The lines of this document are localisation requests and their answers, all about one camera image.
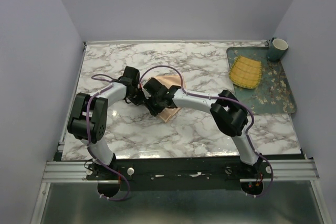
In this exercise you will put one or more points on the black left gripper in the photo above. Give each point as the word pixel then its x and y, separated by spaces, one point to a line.
pixel 137 101

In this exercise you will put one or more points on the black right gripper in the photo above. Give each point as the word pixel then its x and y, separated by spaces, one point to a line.
pixel 153 110

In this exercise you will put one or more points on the peach cloth napkin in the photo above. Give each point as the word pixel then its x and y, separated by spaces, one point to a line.
pixel 168 81

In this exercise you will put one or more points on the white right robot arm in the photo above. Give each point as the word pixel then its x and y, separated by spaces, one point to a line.
pixel 228 113

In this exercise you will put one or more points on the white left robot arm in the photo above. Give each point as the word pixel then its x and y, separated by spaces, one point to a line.
pixel 88 117

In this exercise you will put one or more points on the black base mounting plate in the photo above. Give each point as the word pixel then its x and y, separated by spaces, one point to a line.
pixel 193 173

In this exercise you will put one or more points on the yellow woven coaster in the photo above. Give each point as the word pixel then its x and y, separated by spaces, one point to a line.
pixel 246 73

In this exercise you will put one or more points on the floral teal tray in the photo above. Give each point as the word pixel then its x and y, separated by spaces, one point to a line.
pixel 273 94

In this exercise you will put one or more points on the teal mug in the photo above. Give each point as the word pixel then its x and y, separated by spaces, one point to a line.
pixel 277 49

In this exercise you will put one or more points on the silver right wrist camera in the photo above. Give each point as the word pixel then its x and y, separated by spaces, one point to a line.
pixel 146 94

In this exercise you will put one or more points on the aluminium frame rail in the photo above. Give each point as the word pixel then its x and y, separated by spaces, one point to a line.
pixel 75 172

